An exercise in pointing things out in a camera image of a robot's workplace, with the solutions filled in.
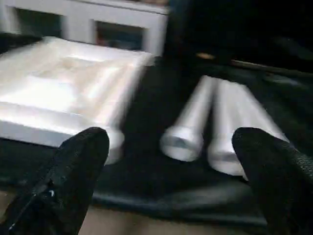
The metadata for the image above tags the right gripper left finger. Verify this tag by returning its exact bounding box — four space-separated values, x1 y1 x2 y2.
0 127 110 235

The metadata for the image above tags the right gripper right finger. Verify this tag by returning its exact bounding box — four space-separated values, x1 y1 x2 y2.
231 127 313 235

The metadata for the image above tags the white plastic table top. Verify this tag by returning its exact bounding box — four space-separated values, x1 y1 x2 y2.
0 36 155 165

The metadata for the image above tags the white plastic table leg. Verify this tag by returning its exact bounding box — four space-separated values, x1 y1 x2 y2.
207 82 287 177
160 75 218 162

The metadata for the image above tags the black mat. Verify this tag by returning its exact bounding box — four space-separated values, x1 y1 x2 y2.
0 31 313 221

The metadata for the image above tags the white cabinet with glass doors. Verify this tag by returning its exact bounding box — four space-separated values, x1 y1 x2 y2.
0 0 169 57

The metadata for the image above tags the black backdrop cloth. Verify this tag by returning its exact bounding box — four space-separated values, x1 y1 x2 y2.
168 0 313 64

